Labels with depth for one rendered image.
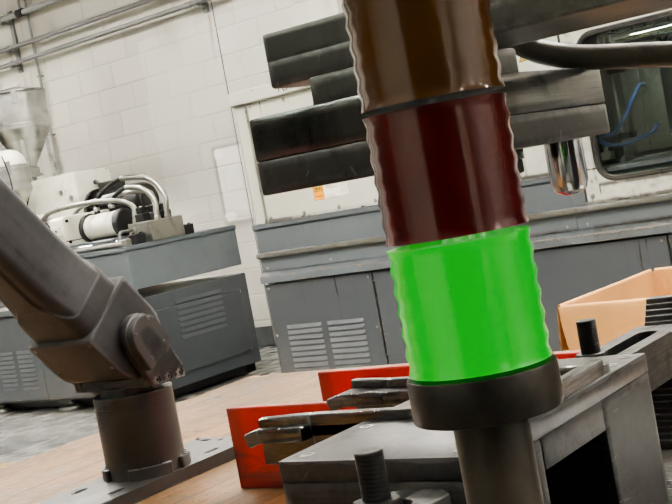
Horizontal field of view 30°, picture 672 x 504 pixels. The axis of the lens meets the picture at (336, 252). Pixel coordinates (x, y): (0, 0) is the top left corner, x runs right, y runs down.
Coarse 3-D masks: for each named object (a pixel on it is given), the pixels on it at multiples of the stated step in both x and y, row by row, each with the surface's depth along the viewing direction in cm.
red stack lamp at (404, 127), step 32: (480, 96) 31; (384, 128) 31; (416, 128) 31; (448, 128) 31; (480, 128) 31; (384, 160) 32; (416, 160) 31; (448, 160) 31; (480, 160) 31; (512, 160) 32; (384, 192) 32; (416, 192) 31; (448, 192) 31; (480, 192) 31; (512, 192) 32; (384, 224) 32; (416, 224) 31; (448, 224) 31; (480, 224) 31; (512, 224) 31
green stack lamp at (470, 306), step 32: (416, 256) 31; (448, 256) 31; (480, 256) 31; (512, 256) 31; (416, 288) 32; (448, 288) 31; (480, 288) 31; (512, 288) 31; (416, 320) 32; (448, 320) 31; (480, 320) 31; (512, 320) 31; (544, 320) 32; (416, 352) 32; (448, 352) 31; (480, 352) 31; (512, 352) 31; (544, 352) 32
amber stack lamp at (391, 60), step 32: (352, 0) 31; (384, 0) 31; (416, 0) 31; (448, 0) 31; (480, 0) 31; (352, 32) 32; (384, 32) 31; (416, 32) 31; (448, 32) 31; (480, 32) 31; (384, 64) 31; (416, 64) 31; (448, 64) 31; (480, 64) 31; (384, 96) 31; (416, 96) 31; (448, 96) 32
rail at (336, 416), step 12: (372, 408) 63; (384, 408) 63; (396, 408) 62; (408, 408) 61; (312, 420) 65; (324, 420) 64; (336, 420) 64; (348, 420) 64; (360, 420) 63; (312, 432) 65
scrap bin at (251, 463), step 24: (336, 384) 99; (240, 408) 90; (264, 408) 88; (288, 408) 87; (312, 408) 86; (240, 432) 90; (240, 456) 90; (264, 456) 89; (240, 480) 91; (264, 480) 89
